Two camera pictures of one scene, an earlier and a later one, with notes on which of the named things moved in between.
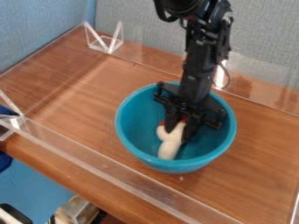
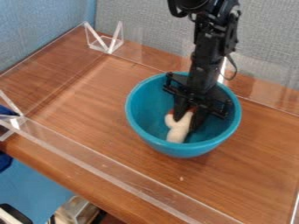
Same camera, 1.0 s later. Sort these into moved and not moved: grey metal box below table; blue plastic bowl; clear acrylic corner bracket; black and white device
Moved: blue plastic bowl
Not moved: grey metal box below table; clear acrylic corner bracket; black and white device
